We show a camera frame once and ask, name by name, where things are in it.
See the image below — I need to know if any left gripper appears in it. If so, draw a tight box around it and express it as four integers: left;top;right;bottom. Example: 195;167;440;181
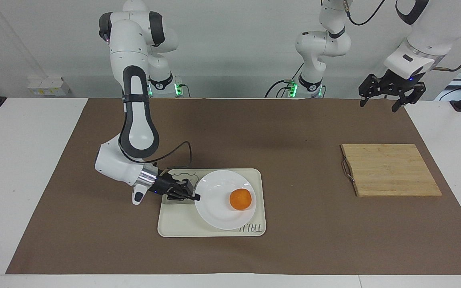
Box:
358;68;427;113

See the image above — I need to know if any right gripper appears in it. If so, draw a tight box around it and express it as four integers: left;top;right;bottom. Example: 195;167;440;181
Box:
153;171;201;202

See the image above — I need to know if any white round plate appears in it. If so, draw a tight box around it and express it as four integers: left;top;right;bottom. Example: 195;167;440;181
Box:
194;170;257;231

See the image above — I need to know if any orange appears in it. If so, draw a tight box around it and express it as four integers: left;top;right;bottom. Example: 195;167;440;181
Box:
229;188;253;211

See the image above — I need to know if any cream plastic tray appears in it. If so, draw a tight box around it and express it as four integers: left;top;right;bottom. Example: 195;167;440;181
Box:
157;168;267;238

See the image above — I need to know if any wooden cutting board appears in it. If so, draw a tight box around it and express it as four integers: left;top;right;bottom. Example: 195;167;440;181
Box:
341;143;443;198

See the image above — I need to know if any white socket box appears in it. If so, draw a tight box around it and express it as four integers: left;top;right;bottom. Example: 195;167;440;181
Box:
27;76;71;97

